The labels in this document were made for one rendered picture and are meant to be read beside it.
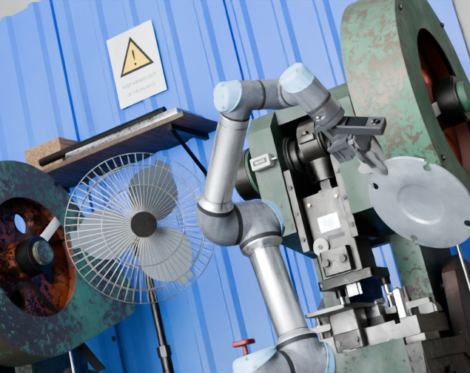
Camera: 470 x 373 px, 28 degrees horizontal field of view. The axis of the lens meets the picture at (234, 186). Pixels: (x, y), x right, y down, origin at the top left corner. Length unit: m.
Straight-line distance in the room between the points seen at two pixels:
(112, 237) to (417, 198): 1.45
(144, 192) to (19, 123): 2.02
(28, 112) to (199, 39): 1.17
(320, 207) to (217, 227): 0.71
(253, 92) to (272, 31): 2.40
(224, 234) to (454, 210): 0.59
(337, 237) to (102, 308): 1.39
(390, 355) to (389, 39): 0.92
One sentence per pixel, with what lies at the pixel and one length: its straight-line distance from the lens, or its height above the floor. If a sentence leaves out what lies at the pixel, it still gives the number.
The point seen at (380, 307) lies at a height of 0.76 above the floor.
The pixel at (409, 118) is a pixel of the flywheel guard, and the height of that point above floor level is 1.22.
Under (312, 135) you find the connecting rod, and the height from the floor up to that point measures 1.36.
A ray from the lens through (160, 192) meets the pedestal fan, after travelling 3.61.
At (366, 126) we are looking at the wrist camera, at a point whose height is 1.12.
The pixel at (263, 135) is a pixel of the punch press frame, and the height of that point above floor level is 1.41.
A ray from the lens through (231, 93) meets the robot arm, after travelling 2.23.
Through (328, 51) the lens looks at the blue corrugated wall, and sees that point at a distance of 4.46.
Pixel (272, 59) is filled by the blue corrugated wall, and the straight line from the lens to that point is 4.61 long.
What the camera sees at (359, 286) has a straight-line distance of 3.07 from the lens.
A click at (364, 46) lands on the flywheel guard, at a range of 2.76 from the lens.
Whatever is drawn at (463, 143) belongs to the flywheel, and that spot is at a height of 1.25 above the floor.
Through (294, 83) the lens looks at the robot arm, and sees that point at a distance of 2.22.
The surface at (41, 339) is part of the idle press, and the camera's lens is 3.76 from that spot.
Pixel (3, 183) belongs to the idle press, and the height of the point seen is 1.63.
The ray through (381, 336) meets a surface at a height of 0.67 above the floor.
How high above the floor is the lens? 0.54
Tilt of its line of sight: 13 degrees up
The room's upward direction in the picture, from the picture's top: 13 degrees counter-clockwise
